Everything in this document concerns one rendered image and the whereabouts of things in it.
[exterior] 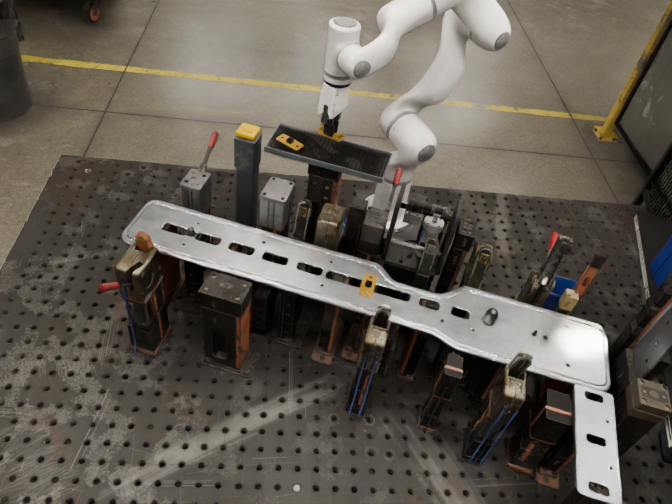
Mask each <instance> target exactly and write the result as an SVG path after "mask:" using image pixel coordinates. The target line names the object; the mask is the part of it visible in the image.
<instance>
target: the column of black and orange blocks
mask: <svg viewBox="0 0 672 504"><path fill-rule="evenodd" d="M671 302H672V271H671V272H670V273H669V275H668V276H667V277H666V278H665V280H664V281H663V283H662V284H661V286H660V287H659V288H658V289H657V290H656V292H655V293H654V294H653V295H652V298H650V297H648V298H647V300H646V301H645V303H646V304H645V305H644V307H643V308H642V309H641V311H640V312H639V313H638V314H637V315H636V317H634V318H633V320H632V321H631V324H628V326H627V327H626V328H625V329H624V331H623V332H622V333H621V334H620V335H619V337H618V338H617V339H616V340H615V342H614V343H613V346H612V345H611V346H610V347H609V348H608V352H609V364H610V369H611V368H612V367H613V366H614V365H615V361H616V359H617V358H618V357H619V356H620V354H621V353H622V352H623V351H624V350H625V348H628V349H632V348H633V347H634V345H635V343H636V342H637V341H638V340H639V339H640V338H641V337H642V335H643V334H644V333H645V332H646V331H647V330H648V328H649V327H650V326H651V325H652V324H653V323H654V321H655V320H656V319H657V318H658V317H659V316H660V314H661V313H662V312H663V311H664V310H665V309H666V308H667V306H668V305H669V304H670V303H671Z"/></svg>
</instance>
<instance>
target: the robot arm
mask: <svg viewBox="0 0 672 504"><path fill-rule="evenodd" d="M444 12H445V14H444V17H443V21H442V33H441V43H440V47H439V50H438V53H437V55H436V57H435V59H434V61H433V62H432V64H431V65H430V67H429V69H428V70H427V72H426V73H425V75H424V76H423V78H422V79H421V80H420V81H419V82H418V83H417V85H416V86H414V87H413V88H412V89H411V90H410V91H409V92H407V93H406V94H404V95H403V96H401V97H400V98H398V99H397V100H395V101H394V102H392V103H391V104H390V105H388V106H387V107H386V108H385V110H384V111H383V112H382V114H381V117H380V128H381V130H382V132H383V134H384V135H385V136H386V137H387V139H388V140H389V141H390V142H391V143H392V144H393V145H394V147H395V148H396V149H397V151H391V152H390V153H392V157H391V160H390V163H389V166H388V169H387V172H386V174H385V177H384V180H383V183H382V184H381V183H377V185H376V190H375V194H373V195H371V196H369V197H368V198H366V199H365V200H368V201H369V203H368V206H372V207H376V208H380V209H383V210H385V205H386V203H387V202H388V200H389V197H390V194H391V191H392V187H393V185H392V183H393V179H394V176H395V173H396V169H397V168H402V170H403V172H402V175H401V178H400V182H399V185H398V186H397V188H396V191H395V194H394V198H393V201H392V203H393V204H392V209H391V211H390V212H389V216H388V221H387V225H386V229H389V227H390V223H391V219H392V216H393V212H394V208H395V204H396V201H397V198H398V194H399V191H400V188H401V185H402V184H404V185H406V189H405V192H404V196H403V200H402V203H405V204H407V199H408V195H409V191H410V188H411V184H412V180H413V177H414V173H415V170H416V168H417V167H418V166H419V165H420V164H423V163H425V162H427V161H429V160H430V159H432V158H433V156H434V155H435V153H436V149H437V141H436V137H435V135H434V134H433V132H432V131H431V130H430V128H429V127H428V126H427V125H426V124H425V123H424V122H423V121H422V120H421V119H420V118H419V117H418V113H419V112H420V111H421V110H422V109H423V108H424V107H426V106H431V105H437V104H439V103H441V102H442V101H444V100H445V99H446V98H447V97H448V96H449V94H450V93H451V92H452V91H453V89H454V88H455V86H456V85H457V83H458V82H459V80H460V79H461V77H462V76H463V74H464V71H465V67H466V58H465V47H466V42H467V39H468V38H469V39H470V40H472V41H473V42H474V43H475V44H476V45H478V46H479V47H481V48H482V49H484V50H487V51H497V50H500V49H502V48H503V47H504V46H505V45H506V44H507V43H508V41H509V39H510V37H511V26H510V22H509V20H508V18H507V16H506V14H505V12H504V11H503V9H502V8H501V7H500V6H499V4H498V3H497V2H496V1H495V0H393V1H392V2H390V3H388V4H387V5H385V6H384V7H382V8H381V9H380V10H379V12H378V14H377V24H378V27H379V29H380V31H381V34H380V35H379V36H378V37H377V38H376V39H375V40H374V41H372V42H371V43H369V44H368V45H366V46H364V47H361V46H360V41H359V38H360V32H361V25H360V23H359V22H358V21H356V20H354V19H352V18H349V17H335V18H332V19H331V20H330V21H329V24H328V33H327V42H326V51H325V60H324V69H323V78H324V83H323V86H322V90H321V94H320V99H319V105H318V114H319V115H320V114H322V113H323V115H322V118H321V122H322V123H324V131H323V133H325V134H327V135H329V136H331V137H332V136H333V134H334V132H335V133H337V132H338V126H339V121H338V120H340V117H341V112H342V111H343V110H344V109H345V108H346V106H347V104H348V99H349V91H350V84H351V82H352V81H353V79H361V78H364V77H366V76H368V75H370V74H372V73H374V72H375V71H377V70H379V69H380V68H382V67H383V66H385V65H386V64H387V63H389V62H390V60H391V59H392V58H393V57H394V55H395V53H396V51H397V47H398V44H399V40H400V37H401V36H402V35H403V34H405V33H407V32H409V31H411V30H412V29H414V28H416V27H418V26H420V25H422V24H424V23H426V22H428V21H429V20H431V19H433V18H435V17H437V16H439V15H440V14H442V13H444ZM328 117H329V119H328Z"/></svg>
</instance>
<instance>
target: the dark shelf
mask: <svg viewBox="0 0 672 504"><path fill-rule="evenodd" d="M634 224H635V230H636V237H637V243H638V250H639V251H640V252H639V257H640V263H641V270H642V276H643V283H644V290H645V296H646V300H647V298H648V297H650V298H652V295H653V294H654V293H655V292H656V290H657V289H658V288H657V285H656V282H655V280H654V277H653V274H652V271H651V269H650V264H651V263H652V261H653V260H654V259H655V258H656V256H657V255H658V254H659V252H660V251H661V250H662V248H663V247H664V246H665V244H666V243H667V242H668V240H669V239H670V236H671V235H672V220H671V219H667V218H663V217H660V216H656V215H652V214H648V213H645V212H641V211H637V212H636V213H635V215H634ZM669 356H670V362H671V364H670V365H669V366H668V367H667V368H666V369H665V370H664V371H663V372H662V373H661V374H660V376H658V382H659V384H661V385H665V386H667V387H668V392H669V398H670V404H671V410H672V349H671V350H670V351H669ZM664 421H665V428H666V434H667V441H668V447H669V453H670V456H672V411H671V413H670V414H669V415H668V416H667V418H666V419H664Z"/></svg>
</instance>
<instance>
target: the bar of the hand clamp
mask: <svg viewBox="0 0 672 504"><path fill-rule="evenodd" d="M572 244H573V238H570V237H567V236H563V235H559V236H558V238H557V240H556V242H555V244H554V246H553V248H552V250H551V252H550V254H549V256H548V258H547V260H546V262H545V264H544V266H543V268H542V270H541V272H540V274H539V280H538V283H537V285H536V287H535V288H536V289H538V288H539V286H540V284H541V282H542V280H543V278H544V276H549V279H548V285H546V286H545V291H547V292H548V290H549V288H550V286H551V285H552V283H553V281H554V279H555V277H556V275H557V273H558V271H559V269H560V267H561V265H562V263H563V261H564V259H565V257H566V256H567V254H569V253H570V252H571V246H572Z"/></svg>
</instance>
